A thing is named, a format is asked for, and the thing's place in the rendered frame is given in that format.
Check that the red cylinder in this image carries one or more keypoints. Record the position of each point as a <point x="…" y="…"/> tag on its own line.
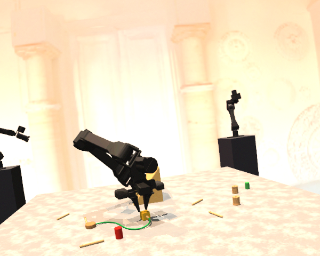
<point x="118" y="232"/>

